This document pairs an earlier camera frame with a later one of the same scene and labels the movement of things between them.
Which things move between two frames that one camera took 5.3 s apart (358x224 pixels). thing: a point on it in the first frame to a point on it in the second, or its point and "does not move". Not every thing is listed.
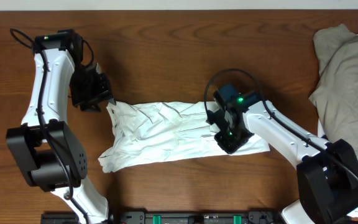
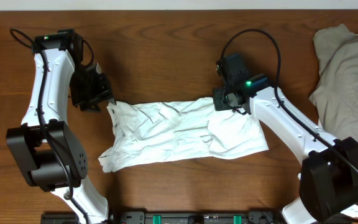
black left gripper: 94,101 does not move
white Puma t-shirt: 138,132 does not move
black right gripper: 234,143 to 221,101
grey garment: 346,95 does not move
